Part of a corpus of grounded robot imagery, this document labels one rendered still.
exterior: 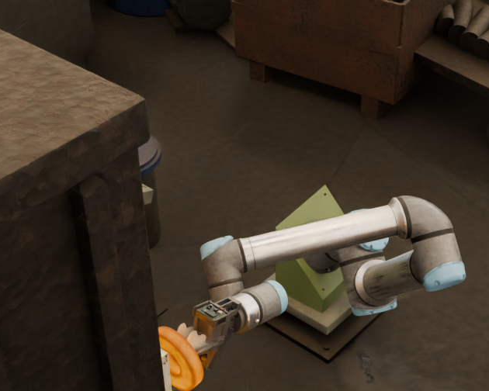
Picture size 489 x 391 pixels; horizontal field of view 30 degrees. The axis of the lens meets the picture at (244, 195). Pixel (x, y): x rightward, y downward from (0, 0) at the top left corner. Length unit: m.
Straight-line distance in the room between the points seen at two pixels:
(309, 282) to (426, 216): 0.81
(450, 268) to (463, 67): 1.96
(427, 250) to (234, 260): 0.51
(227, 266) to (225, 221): 1.45
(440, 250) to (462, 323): 0.99
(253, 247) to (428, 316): 1.20
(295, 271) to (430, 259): 0.83
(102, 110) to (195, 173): 2.91
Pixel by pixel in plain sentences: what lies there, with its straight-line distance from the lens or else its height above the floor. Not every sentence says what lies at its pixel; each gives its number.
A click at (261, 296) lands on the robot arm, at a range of 2.23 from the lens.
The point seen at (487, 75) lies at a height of 0.33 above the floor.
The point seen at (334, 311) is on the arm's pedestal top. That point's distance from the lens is 3.21.
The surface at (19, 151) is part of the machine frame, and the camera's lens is 1.11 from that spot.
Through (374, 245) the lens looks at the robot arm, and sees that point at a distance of 2.99.
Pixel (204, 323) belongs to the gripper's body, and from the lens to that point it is 2.12.
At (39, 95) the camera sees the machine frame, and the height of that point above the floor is 1.76.
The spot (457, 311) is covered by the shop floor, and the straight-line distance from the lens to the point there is 3.44.
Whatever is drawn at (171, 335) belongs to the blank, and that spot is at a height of 0.90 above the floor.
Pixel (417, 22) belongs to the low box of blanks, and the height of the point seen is 0.47.
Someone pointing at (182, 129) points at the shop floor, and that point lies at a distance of 4.37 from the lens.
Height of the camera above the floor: 2.35
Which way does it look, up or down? 37 degrees down
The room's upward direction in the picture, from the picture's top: 2 degrees counter-clockwise
